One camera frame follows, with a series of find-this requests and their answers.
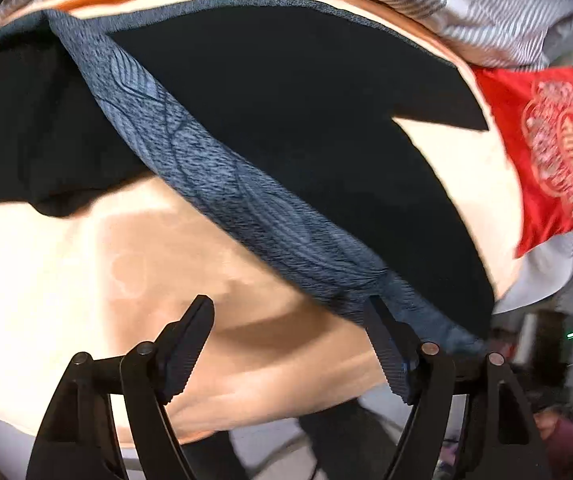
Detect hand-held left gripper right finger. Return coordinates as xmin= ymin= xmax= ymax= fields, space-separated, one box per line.
xmin=363 ymin=295 xmax=552 ymax=480

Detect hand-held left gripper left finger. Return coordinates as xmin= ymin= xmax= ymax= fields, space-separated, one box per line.
xmin=25 ymin=295 xmax=216 ymax=480

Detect black pants with patterned waistband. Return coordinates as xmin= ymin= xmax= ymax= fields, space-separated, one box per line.
xmin=0 ymin=0 xmax=497 ymax=356

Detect person's right leg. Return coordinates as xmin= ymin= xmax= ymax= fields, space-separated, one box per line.
xmin=296 ymin=402 xmax=399 ymax=480

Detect person's leg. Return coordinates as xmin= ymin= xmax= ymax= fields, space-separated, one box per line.
xmin=296 ymin=402 xmax=399 ymax=480
xmin=181 ymin=430 xmax=247 ymax=480

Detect person's left leg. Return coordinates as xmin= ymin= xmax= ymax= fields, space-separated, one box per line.
xmin=181 ymin=430 xmax=247 ymax=480

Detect peach blanket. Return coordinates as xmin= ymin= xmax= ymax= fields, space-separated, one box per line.
xmin=0 ymin=0 xmax=527 ymax=448

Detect white bed sheet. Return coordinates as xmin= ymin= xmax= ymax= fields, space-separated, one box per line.
xmin=496 ymin=230 xmax=573 ymax=311

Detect red embroidered pillow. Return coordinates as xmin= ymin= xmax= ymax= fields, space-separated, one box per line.
xmin=471 ymin=66 xmax=573 ymax=260

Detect grey striped quilt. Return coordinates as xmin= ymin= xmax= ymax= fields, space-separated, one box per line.
xmin=0 ymin=0 xmax=573 ymax=71

